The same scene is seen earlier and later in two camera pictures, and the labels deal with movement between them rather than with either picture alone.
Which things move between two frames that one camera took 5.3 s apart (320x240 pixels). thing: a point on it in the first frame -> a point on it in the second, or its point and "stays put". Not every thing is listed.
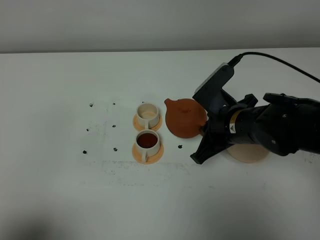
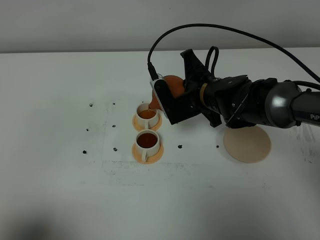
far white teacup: [147, 115] stays put
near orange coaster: [151, 159] stays put
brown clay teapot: [184, 118] -> [176, 85]
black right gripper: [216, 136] -> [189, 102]
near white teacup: [147, 143] stays put
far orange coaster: [140, 128] stays put
